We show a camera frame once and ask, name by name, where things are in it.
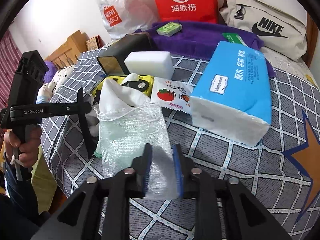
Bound brown patterned box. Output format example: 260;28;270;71
86;35;104;50

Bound white foam sponge block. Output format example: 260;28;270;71
124;51;174;80

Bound yellow black strap band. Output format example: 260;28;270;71
91;73;154;105

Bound white plastic shopping bag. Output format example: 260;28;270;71
95;0;157;40

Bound white fruit print bedsheet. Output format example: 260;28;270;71
260;47;319;88

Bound wooden headboard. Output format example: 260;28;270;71
44;30;87;69

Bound green foil sachet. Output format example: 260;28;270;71
222;33;247;47

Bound small green tissue pack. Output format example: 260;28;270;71
157;22;182;37

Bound purple plush toy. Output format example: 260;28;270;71
44;61;57;83

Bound person's left hand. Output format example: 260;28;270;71
3;125;42;168

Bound white spotted plush toy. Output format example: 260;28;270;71
36;65;75;103

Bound white tomato print sachet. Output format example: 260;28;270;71
151;77;193;115

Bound beige Nike bag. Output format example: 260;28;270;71
220;0;308;61

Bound dark green tea box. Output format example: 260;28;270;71
97;32;152;75

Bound purple fuzzy towel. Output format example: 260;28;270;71
133;19;276;77

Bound bubble wrap pouch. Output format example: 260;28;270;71
97;103;178;199

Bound blue tissue pack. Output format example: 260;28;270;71
190;41;272;147

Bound grey checked pillow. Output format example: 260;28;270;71
41;49;319;239

